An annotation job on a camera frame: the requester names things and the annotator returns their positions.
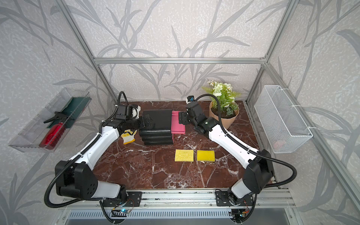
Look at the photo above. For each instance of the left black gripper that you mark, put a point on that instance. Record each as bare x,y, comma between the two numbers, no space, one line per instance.
148,122

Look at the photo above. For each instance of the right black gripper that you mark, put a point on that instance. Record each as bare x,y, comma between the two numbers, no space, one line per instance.
183,119

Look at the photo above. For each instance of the black drawer unit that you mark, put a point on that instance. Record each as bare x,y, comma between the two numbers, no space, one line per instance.
160,134

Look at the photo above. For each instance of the pink top drawer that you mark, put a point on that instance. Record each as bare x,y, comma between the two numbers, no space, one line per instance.
176,127

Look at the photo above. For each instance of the yellow cellulose sponge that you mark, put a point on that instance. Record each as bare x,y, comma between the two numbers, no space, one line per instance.
184,156

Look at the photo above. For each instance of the bright yellow foam sponge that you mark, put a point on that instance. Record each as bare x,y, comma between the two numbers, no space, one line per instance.
205,156

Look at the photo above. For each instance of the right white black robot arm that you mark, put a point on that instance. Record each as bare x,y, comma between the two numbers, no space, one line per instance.
258,169

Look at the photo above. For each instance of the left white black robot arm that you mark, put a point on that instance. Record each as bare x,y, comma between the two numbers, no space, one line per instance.
75,177

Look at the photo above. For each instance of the yellow work glove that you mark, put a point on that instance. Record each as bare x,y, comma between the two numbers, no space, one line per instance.
128,136

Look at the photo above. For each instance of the beige plant pot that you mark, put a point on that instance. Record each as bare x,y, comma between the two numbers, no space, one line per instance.
227,121

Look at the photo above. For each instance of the green artificial plant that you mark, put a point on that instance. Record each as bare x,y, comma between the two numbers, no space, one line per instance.
225,95

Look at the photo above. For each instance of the dark green cloth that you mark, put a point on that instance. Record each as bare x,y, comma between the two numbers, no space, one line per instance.
73,109

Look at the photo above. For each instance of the pink object in basket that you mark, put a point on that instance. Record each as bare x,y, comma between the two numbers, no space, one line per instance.
278,144

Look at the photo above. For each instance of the red black pruning shears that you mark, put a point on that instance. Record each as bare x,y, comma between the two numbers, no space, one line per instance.
56,131

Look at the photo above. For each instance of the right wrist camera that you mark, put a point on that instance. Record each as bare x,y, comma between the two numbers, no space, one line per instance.
190,99

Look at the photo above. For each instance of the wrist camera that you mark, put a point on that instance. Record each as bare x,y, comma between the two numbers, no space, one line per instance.
135,111
190,99

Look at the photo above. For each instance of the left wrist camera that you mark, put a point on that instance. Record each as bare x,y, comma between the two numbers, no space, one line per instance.
135,111

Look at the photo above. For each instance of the white wire mesh basket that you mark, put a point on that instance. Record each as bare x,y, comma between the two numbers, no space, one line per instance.
281,120

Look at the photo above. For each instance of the clear plastic wall tray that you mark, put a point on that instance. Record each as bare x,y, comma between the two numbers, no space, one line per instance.
46,131

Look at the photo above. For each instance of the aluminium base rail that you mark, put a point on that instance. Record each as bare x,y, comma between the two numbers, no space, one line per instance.
206,198

